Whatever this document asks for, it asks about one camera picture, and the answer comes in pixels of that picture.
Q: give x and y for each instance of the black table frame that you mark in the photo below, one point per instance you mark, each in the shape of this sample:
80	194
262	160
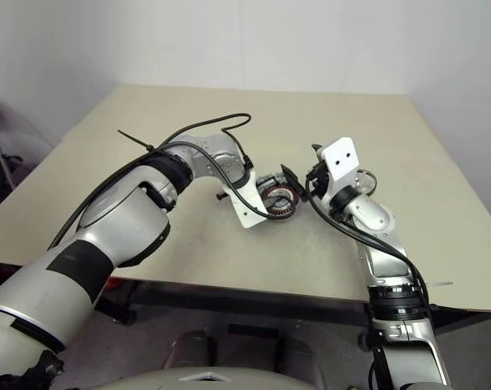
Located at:
127	302

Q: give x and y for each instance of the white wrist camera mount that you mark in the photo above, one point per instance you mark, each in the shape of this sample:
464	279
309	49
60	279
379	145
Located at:
249	203
341	158

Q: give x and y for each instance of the dark rounded shape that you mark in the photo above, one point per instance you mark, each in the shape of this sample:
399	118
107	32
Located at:
192	349
300	357

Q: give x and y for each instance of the motor housing with copper windings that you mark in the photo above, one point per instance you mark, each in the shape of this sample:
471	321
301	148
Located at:
286	207

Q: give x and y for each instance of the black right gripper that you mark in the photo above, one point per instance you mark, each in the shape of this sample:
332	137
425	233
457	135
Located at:
318	178

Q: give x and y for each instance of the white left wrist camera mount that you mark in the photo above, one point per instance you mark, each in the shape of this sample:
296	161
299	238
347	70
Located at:
249	203

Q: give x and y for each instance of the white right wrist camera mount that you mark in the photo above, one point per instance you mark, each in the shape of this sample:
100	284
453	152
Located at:
341	158

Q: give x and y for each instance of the grey robot torso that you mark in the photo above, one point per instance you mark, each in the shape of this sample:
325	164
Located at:
148	380

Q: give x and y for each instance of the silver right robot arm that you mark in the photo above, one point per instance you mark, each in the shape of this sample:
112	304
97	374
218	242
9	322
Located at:
371	213

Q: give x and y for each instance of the grey toothed housing lid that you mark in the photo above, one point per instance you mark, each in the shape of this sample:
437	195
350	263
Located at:
269	181

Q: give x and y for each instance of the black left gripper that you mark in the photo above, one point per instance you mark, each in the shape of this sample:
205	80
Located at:
221	196

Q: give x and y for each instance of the red object under table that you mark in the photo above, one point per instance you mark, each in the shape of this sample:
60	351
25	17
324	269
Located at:
114	283

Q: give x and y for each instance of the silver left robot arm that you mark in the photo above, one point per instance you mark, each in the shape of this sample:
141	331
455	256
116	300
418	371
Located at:
119	215

